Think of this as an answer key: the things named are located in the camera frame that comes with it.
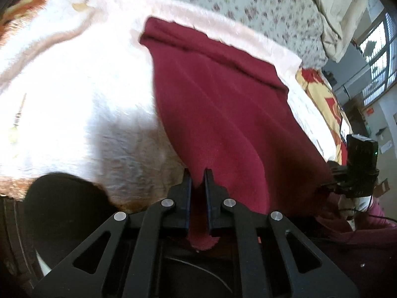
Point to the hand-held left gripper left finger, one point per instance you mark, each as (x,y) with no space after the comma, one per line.
(187,198)

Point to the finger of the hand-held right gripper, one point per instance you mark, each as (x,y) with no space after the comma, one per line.
(339,169)
(333,188)

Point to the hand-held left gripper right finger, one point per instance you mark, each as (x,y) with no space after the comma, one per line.
(208,198)

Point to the maroon sweater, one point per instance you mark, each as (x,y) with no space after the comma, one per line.
(223,115)

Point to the person's maroon clothing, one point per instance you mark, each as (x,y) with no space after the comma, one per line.
(356,254)

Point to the yellow red printed sheet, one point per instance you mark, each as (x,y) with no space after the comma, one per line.
(316,87)

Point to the window with bars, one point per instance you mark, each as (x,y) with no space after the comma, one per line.
(380,59)

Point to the cream pillow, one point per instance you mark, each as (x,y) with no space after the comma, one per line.
(338,3)

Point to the floral quilt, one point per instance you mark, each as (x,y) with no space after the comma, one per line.
(248,3)

